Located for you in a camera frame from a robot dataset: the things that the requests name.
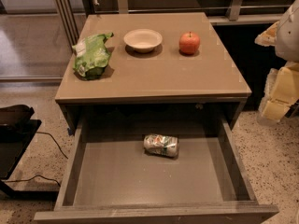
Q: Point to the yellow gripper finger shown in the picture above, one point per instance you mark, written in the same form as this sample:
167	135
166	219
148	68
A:
281	91
268	37

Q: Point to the crushed 7up soda can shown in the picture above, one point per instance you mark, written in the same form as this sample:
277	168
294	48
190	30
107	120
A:
161	145

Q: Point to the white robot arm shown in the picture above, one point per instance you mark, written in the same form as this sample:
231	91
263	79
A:
287	43

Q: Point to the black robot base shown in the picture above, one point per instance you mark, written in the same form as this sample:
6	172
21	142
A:
17	130

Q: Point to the brown cabinet with counter top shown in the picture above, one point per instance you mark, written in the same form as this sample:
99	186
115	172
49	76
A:
164	76

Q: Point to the open top drawer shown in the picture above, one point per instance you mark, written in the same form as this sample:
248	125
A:
111	179

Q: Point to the red apple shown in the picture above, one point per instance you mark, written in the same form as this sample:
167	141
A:
189	43

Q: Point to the white paper bowl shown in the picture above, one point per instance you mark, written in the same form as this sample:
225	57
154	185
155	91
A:
143	40

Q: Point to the green chip bag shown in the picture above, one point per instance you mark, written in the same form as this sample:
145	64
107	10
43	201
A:
92	56

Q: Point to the metal railing frame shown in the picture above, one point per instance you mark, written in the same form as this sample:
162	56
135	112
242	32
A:
219	11

